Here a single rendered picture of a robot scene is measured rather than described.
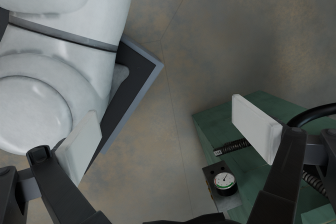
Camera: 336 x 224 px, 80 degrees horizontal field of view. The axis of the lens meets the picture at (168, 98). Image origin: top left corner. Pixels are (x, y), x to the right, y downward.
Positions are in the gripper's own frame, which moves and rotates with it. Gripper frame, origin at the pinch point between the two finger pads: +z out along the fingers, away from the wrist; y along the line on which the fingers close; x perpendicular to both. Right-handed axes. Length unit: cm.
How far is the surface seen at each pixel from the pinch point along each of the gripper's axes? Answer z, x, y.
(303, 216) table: 9.7, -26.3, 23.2
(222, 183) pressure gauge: 27.0, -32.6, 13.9
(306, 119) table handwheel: 25.9, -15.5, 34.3
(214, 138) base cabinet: 60, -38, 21
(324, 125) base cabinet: 45, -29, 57
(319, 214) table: 9.1, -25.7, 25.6
